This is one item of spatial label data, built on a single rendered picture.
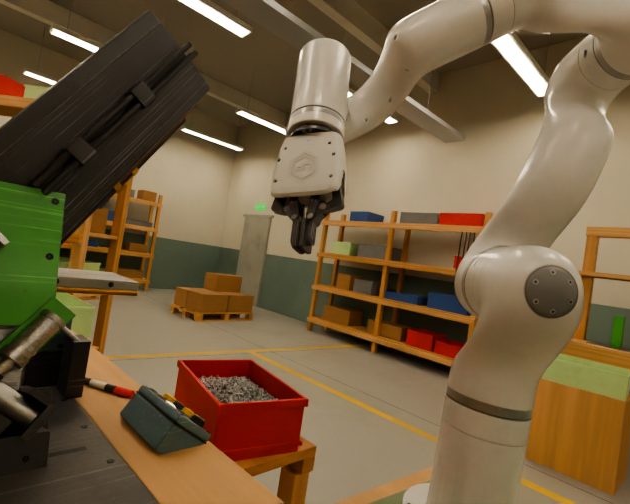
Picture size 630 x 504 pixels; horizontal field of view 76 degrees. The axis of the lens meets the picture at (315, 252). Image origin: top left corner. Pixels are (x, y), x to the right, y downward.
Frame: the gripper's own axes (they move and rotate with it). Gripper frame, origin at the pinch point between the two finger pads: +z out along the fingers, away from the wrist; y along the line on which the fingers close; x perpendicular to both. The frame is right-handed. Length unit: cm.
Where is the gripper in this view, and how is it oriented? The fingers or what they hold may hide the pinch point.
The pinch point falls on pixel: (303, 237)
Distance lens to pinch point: 54.7
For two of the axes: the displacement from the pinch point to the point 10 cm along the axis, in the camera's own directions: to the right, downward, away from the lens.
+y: 9.3, -0.2, -3.6
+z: -1.1, 9.4, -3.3
